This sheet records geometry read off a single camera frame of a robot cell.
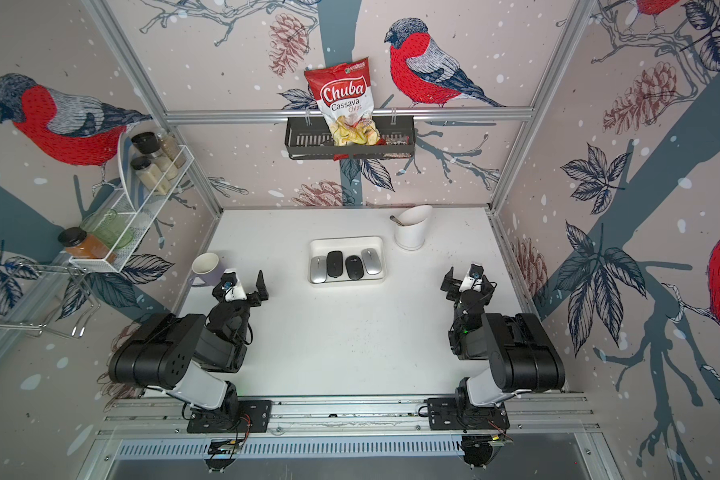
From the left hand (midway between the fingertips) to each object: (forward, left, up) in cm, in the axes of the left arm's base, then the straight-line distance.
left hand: (249, 267), depth 87 cm
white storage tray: (+16, -29, -12) cm, 35 cm away
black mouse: (+9, -24, -11) cm, 28 cm away
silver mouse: (+7, -18, -13) cm, 23 cm away
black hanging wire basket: (+37, -17, +20) cm, 45 cm away
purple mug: (+2, +16, -5) cm, 17 cm away
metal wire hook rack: (-21, +28, +22) cm, 41 cm away
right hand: (+2, -66, -3) cm, 66 cm away
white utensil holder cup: (+18, -51, -7) cm, 54 cm away
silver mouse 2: (+10, -37, -12) cm, 40 cm away
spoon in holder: (+21, -45, -2) cm, 49 cm away
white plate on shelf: (+13, +27, +22) cm, 37 cm away
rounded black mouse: (+8, -31, -12) cm, 34 cm away
